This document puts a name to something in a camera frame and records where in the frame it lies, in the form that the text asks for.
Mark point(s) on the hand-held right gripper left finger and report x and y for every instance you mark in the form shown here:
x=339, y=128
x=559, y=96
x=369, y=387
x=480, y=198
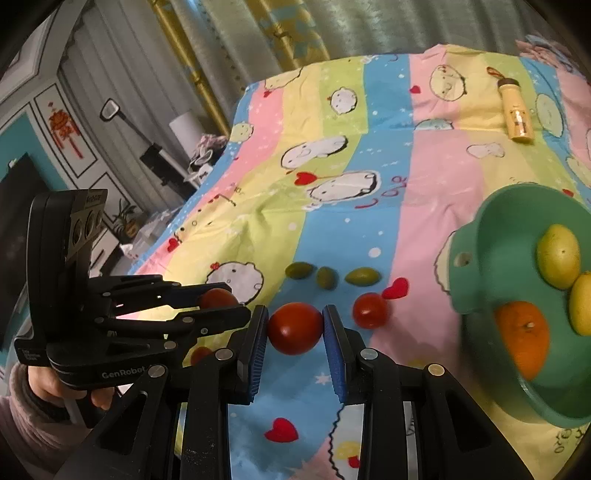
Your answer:
x=258, y=350

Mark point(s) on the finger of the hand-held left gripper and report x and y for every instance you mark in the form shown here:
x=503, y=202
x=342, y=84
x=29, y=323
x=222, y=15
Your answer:
x=217, y=321
x=152, y=288

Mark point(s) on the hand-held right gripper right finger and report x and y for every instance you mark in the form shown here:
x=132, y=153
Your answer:
x=334, y=355

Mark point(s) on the small red tomato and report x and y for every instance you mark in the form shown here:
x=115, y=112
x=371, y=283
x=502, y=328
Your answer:
x=369, y=310
x=201, y=355
x=218, y=299

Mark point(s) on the large red tomato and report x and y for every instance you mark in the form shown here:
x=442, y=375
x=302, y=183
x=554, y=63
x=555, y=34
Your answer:
x=295, y=327

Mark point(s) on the green olive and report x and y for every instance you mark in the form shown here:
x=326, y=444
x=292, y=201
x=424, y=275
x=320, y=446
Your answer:
x=327, y=278

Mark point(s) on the green mango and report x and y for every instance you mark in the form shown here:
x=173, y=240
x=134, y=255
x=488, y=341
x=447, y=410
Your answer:
x=363, y=277
x=300, y=271

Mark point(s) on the green plastic bowl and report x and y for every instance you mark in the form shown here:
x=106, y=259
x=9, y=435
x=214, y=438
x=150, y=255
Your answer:
x=508, y=240

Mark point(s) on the person's left forearm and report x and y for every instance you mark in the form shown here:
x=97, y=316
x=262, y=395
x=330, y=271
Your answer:
x=27, y=438

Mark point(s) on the person's left hand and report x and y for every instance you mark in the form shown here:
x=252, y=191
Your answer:
x=44, y=383

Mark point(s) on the pile of printed bags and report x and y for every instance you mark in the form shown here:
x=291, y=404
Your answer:
x=207, y=157

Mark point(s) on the white cylinder lamp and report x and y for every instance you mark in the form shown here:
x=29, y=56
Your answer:
x=184, y=129

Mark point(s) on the black floor stand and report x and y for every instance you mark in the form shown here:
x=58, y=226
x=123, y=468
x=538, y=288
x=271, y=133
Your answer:
x=111, y=110

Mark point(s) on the orange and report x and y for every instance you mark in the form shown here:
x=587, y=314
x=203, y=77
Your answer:
x=521, y=339

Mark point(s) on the colourful cartoon printed blanket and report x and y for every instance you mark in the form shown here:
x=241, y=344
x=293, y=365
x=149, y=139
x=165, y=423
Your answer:
x=369, y=161

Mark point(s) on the shiny gold curtain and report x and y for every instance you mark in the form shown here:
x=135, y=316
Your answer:
x=189, y=60

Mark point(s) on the yellow green lemon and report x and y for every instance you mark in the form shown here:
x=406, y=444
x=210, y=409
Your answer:
x=558, y=256
x=581, y=304

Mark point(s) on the yellow patterned curtain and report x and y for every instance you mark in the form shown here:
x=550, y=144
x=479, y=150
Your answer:
x=286, y=32

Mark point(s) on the yellow bear print bottle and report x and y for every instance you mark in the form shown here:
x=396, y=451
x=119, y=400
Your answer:
x=517, y=115

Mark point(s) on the grey green curtain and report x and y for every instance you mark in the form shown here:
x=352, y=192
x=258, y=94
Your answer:
x=392, y=27

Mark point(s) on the red knot wall ornament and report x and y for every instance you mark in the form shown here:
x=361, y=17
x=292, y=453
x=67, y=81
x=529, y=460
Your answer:
x=64, y=129

